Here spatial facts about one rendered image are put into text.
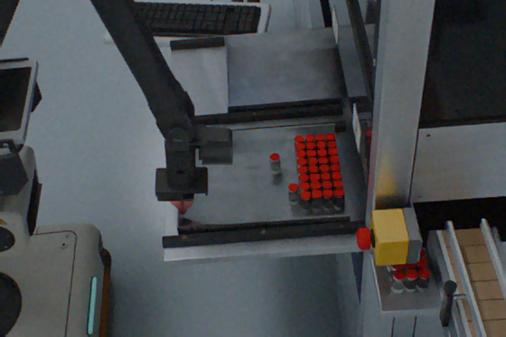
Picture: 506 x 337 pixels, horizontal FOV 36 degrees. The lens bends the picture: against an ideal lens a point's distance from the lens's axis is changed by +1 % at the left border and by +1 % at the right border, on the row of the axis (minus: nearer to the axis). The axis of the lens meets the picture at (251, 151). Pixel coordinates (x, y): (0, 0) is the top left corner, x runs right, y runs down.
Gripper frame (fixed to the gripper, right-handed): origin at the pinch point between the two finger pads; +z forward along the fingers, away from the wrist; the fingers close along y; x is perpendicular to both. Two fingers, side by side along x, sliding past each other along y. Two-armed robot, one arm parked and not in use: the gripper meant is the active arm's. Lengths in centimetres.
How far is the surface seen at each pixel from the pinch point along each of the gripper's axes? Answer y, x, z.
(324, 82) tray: 33.1, 37.4, -1.1
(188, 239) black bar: 1.1, -7.6, 0.2
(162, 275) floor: -11, 48, 92
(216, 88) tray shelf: 7.4, 38.9, 1.6
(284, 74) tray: 23.8, 41.6, -0.2
